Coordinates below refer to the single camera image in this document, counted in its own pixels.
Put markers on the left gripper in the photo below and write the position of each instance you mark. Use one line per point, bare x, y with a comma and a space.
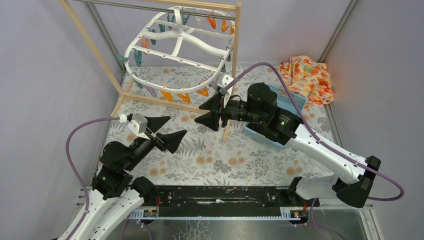
156, 136

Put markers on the floral patterned table mat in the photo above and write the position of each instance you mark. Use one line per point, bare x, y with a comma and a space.
203, 158

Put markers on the white round clip hanger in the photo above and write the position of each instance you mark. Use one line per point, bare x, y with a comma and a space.
197, 37

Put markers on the wooden drying rack frame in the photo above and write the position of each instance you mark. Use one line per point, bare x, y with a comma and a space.
125, 86

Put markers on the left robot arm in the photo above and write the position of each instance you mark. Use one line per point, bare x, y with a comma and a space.
114, 193

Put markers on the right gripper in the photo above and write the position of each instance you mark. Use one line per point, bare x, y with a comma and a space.
216, 105

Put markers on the floral orange cloth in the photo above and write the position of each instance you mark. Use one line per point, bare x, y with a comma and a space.
309, 79

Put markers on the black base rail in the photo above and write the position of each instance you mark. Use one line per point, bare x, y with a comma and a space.
226, 202

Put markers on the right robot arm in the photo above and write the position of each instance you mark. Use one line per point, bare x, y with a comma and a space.
353, 175

